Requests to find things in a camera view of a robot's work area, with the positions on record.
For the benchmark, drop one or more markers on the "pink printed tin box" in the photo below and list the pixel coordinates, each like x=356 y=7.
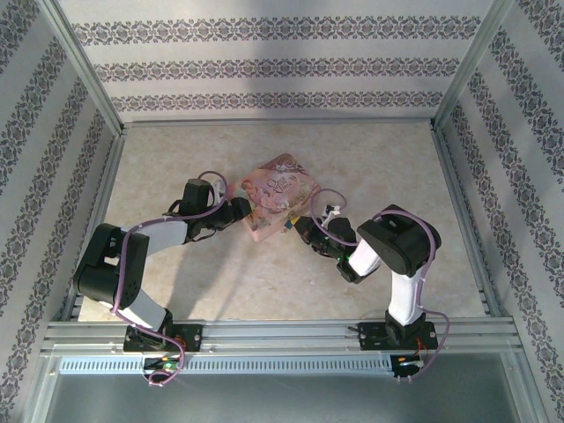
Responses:
x=273 y=194

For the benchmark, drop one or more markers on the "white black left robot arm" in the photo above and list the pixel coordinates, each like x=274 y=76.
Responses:
x=106 y=264

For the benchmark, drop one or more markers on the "right circuit board orange light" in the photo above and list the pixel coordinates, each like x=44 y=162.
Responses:
x=405 y=363

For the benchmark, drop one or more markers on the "left circuit board green light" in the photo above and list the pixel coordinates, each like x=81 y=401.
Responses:
x=165 y=363

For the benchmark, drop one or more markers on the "aluminium frame back rail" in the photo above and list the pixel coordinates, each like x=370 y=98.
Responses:
x=277 y=124

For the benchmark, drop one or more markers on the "aluminium mounting rail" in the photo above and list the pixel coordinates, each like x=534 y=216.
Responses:
x=282 y=335

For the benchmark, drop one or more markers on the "aluminium frame side rail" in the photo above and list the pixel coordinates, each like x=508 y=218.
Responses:
x=467 y=211
x=99 y=211

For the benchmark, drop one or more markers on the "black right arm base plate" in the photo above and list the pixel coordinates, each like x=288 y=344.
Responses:
x=374 y=337

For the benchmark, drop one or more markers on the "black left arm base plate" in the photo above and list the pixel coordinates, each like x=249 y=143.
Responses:
x=194 y=337

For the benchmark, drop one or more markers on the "aluminium frame post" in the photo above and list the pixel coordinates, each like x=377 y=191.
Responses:
x=473 y=66
x=83 y=66

